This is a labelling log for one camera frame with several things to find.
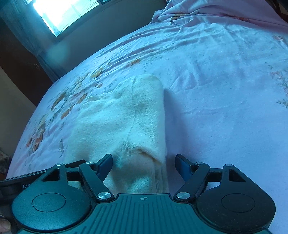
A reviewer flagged cream knit sweater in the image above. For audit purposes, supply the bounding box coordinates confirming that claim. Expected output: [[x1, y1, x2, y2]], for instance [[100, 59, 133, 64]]
[[64, 75, 169, 194]]

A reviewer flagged person's right hand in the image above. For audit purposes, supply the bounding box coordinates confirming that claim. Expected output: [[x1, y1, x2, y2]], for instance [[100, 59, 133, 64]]
[[0, 215, 11, 233]]

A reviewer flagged pink floral bed sheet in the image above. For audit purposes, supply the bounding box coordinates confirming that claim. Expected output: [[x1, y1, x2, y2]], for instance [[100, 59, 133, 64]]
[[6, 15, 288, 234]]

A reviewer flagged dark wooden door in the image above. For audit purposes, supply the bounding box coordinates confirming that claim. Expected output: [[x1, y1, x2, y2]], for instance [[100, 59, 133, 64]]
[[0, 19, 52, 106]]

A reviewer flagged pink quilt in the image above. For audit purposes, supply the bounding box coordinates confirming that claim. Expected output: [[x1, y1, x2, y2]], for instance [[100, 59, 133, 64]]
[[152, 1, 287, 26]]

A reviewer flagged left blue-grey curtain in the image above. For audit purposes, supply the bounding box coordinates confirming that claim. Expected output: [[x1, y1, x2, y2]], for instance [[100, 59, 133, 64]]
[[1, 1, 66, 82]]

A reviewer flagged window with frame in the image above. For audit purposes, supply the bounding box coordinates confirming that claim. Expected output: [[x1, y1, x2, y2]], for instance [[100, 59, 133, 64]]
[[22, 0, 118, 38]]

